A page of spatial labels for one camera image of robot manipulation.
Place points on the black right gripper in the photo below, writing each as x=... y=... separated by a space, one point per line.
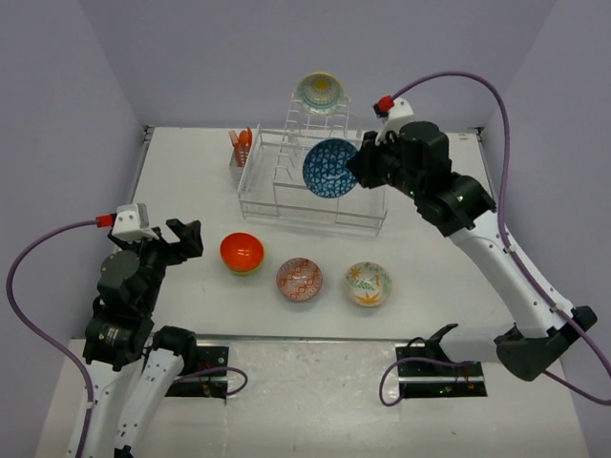
x=362 y=164

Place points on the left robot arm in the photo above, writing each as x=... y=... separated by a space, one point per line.
x=114 y=339

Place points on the orange plastic fork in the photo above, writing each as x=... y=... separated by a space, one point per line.
x=234 y=138

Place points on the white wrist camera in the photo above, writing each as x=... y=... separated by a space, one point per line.
x=394 y=113
x=132 y=223

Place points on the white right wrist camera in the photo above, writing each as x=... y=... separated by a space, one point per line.
x=394 y=113

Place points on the blue triangle patterned bowl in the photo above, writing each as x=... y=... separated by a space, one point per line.
x=325 y=172

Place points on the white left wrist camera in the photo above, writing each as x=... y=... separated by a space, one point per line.
x=132 y=223

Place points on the yellow rimmed patterned bowl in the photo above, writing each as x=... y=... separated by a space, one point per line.
x=320 y=93

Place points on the lime green bowl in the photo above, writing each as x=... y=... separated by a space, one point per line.
x=247 y=272

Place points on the orange plastic spoon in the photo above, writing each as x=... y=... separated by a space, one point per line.
x=245 y=139

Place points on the red patterned bowl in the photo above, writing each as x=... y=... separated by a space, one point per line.
x=299 y=279

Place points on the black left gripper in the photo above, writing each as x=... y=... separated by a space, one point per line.
x=189 y=244

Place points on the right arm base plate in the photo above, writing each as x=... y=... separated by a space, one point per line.
x=420 y=380

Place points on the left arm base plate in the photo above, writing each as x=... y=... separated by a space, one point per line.
x=215 y=386

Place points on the white bowl orange flower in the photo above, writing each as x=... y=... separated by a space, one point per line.
x=367 y=284

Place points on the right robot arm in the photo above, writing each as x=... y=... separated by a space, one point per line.
x=545 y=323

